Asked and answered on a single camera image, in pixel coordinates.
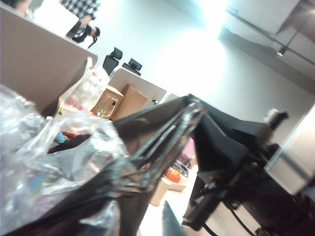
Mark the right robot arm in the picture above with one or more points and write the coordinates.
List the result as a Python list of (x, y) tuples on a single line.
[(295, 211)]

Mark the closed cardboard box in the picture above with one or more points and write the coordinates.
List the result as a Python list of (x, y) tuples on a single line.
[(133, 100)]

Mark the white desk partition panel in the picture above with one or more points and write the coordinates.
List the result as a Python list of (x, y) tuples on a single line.
[(147, 86)]

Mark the white monitor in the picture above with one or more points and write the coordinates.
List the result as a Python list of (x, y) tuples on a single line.
[(54, 17)]

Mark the black garbage bag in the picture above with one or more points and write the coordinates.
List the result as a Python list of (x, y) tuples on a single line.
[(152, 137)]

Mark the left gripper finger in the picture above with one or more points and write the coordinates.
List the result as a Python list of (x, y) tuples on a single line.
[(172, 223)]

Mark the brown desk partition panel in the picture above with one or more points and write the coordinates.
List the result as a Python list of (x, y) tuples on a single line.
[(37, 61)]

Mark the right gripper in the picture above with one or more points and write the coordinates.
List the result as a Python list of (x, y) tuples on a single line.
[(216, 191)]

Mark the clear plastic bag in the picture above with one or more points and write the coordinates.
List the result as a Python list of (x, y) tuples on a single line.
[(37, 159)]

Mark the grey ceiling duct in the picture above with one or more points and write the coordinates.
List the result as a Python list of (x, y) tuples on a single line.
[(265, 14)]

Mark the black office chair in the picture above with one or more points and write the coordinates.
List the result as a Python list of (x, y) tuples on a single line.
[(110, 61), (133, 65)]

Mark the beige plastic bin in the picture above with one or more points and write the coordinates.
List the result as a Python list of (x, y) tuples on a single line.
[(167, 194)]

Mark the clear bag of bottles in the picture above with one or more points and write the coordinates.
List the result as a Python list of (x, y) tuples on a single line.
[(83, 93)]

